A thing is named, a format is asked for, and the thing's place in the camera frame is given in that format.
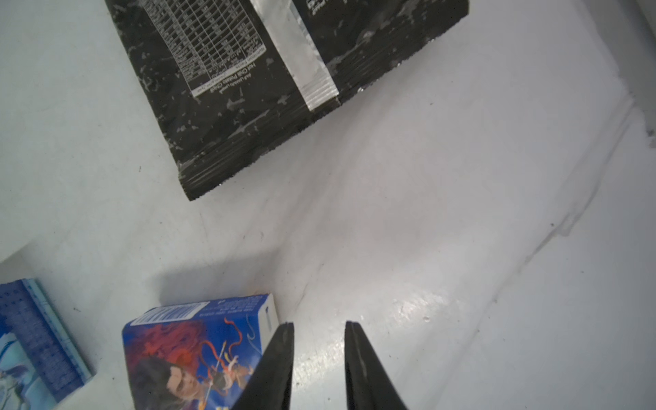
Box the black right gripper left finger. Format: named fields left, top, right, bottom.
left=232, top=322, right=295, bottom=410

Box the black snack bag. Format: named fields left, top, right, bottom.
left=107, top=1, right=469, bottom=200

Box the blue red pocket tissue pack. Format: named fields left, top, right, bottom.
left=122, top=294, right=278, bottom=409

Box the blue white pocket tissue pack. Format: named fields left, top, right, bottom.
left=1, top=278, right=92, bottom=409

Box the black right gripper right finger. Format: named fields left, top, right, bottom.
left=344, top=321, right=407, bottom=410

